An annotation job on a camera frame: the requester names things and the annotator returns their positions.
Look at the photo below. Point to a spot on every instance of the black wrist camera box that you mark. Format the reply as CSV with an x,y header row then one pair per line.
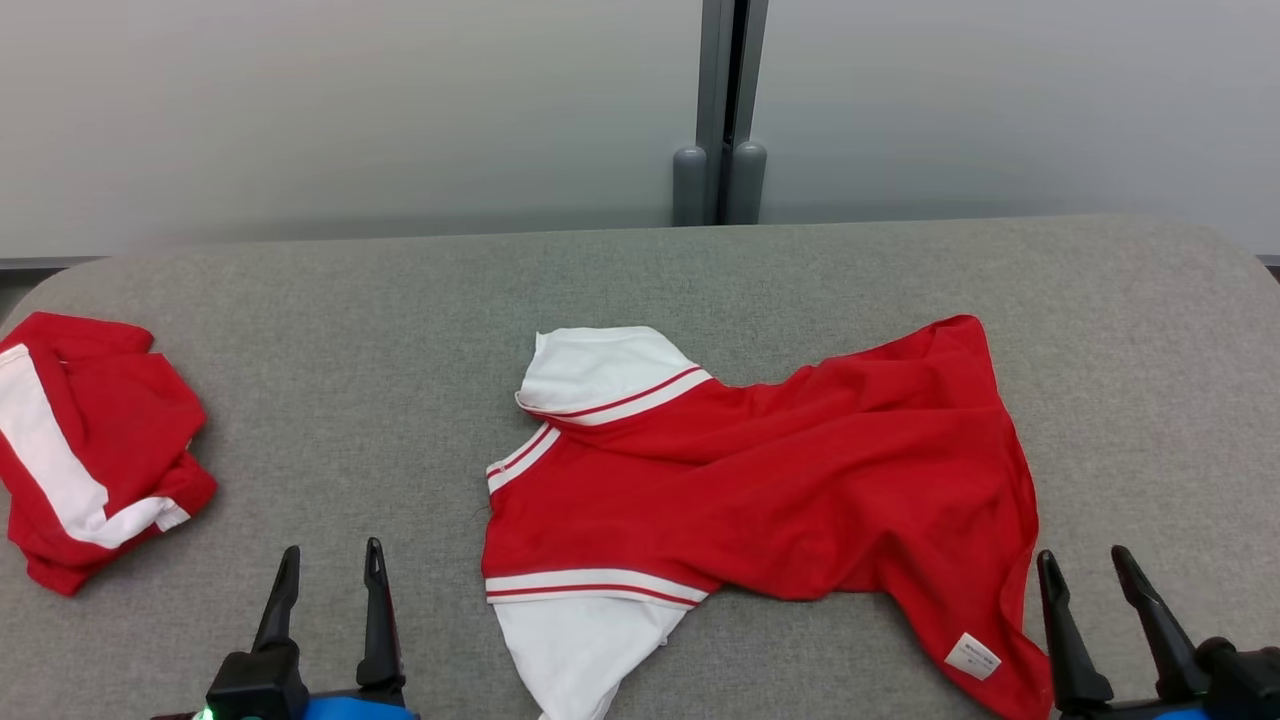
x,y
1245,680
255,685

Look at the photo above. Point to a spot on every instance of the grey vertical partition post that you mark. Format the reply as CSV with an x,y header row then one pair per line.
x,y
712,80

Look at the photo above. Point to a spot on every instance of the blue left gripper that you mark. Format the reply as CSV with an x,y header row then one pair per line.
x,y
355,708

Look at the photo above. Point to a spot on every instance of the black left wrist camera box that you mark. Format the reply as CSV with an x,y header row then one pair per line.
x,y
255,685

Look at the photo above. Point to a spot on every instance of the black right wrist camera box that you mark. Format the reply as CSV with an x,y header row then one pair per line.
x,y
1245,680

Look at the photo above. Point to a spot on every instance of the grey fabric covered platform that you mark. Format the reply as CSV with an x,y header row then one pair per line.
x,y
350,350

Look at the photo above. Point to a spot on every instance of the grey cylindrical post bumper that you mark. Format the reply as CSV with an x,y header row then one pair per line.
x,y
747,190
689,190

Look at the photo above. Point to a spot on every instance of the red shorts white stripe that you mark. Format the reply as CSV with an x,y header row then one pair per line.
x,y
120,420

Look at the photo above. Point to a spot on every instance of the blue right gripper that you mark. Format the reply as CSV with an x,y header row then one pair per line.
x,y
1120,712

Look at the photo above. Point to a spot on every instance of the red jersey shirt white sleeves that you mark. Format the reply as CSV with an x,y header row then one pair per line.
x,y
800,480

